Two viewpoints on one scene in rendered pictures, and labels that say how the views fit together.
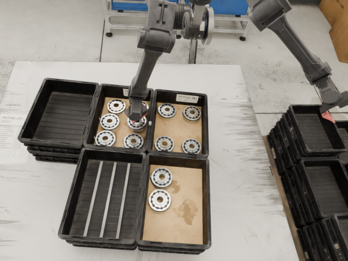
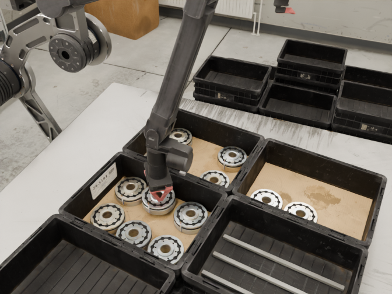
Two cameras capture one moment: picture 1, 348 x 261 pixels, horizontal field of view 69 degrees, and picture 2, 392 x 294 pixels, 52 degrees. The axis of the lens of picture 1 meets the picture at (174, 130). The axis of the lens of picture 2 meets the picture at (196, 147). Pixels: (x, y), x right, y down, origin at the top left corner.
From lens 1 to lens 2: 0.88 m
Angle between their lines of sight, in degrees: 39
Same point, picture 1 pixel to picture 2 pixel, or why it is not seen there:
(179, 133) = (200, 164)
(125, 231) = (333, 275)
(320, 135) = (238, 80)
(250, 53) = (55, 98)
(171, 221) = (330, 218)
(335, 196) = (305, 109)
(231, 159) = not seen: hidden behind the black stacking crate
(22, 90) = not seen: outside the picture
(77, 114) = (79, 284)
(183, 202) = (307, 196)
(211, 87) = (128, 121)
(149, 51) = (209, 13)
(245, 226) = not seen: hidden behind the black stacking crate
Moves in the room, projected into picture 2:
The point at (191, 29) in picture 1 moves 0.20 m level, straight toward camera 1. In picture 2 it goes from (84, 48) to (129, 65)
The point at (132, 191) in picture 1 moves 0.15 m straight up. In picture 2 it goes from (271, 247) to (278, 213)
